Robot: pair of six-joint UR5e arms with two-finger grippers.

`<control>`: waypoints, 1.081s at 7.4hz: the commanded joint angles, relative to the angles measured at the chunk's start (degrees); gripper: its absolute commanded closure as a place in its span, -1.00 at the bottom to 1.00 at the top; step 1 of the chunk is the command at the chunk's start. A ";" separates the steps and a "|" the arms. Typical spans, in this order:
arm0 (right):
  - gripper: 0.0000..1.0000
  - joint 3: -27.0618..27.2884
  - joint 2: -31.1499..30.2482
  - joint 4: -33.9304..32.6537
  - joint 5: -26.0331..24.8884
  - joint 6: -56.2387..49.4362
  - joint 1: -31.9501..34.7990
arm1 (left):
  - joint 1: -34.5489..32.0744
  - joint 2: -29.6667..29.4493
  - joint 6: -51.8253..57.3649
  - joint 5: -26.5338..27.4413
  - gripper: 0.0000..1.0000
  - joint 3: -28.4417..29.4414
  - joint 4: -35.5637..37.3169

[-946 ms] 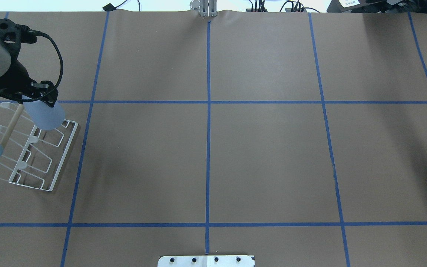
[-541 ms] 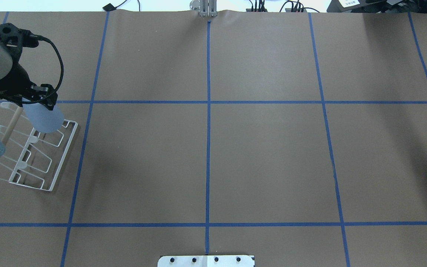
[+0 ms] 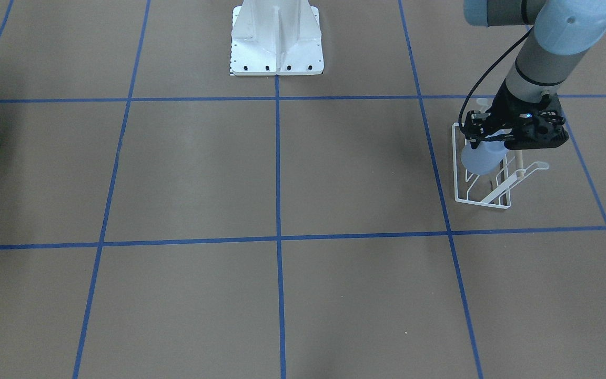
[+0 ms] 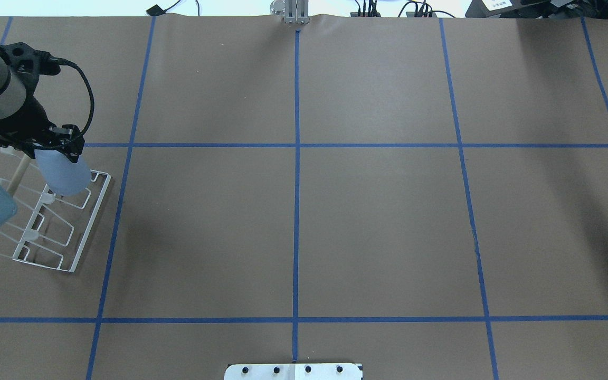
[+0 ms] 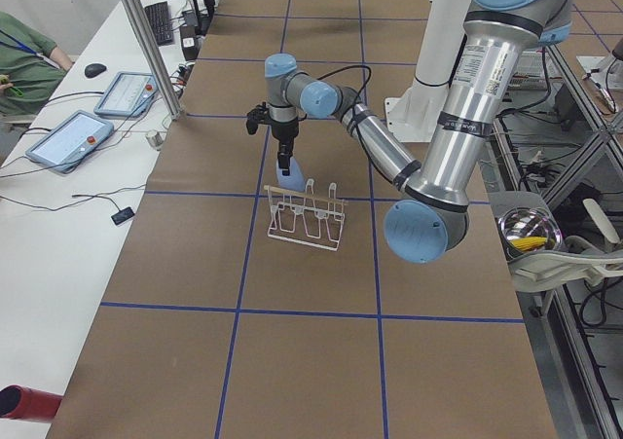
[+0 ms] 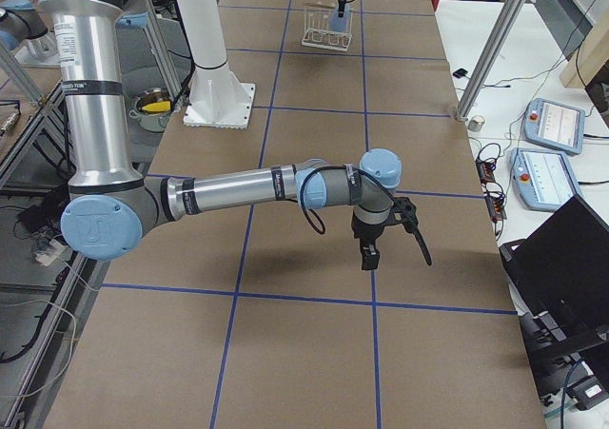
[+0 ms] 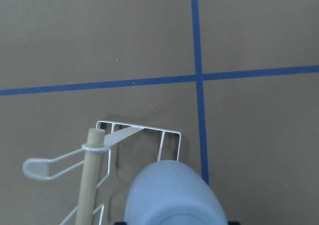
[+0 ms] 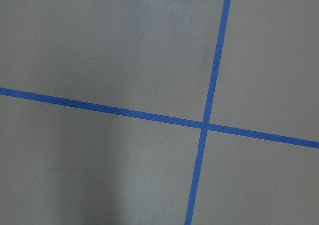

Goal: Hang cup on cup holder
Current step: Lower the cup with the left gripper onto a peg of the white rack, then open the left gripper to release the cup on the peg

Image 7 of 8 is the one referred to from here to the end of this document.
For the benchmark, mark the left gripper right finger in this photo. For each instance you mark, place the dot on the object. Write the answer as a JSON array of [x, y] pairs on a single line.
[[233, 223]]

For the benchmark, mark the white wire cup holder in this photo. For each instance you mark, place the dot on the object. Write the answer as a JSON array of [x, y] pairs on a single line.
[[96, 165]]

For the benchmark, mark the light blue cup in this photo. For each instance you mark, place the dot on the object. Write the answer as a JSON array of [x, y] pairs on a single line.
[[171, 193]]

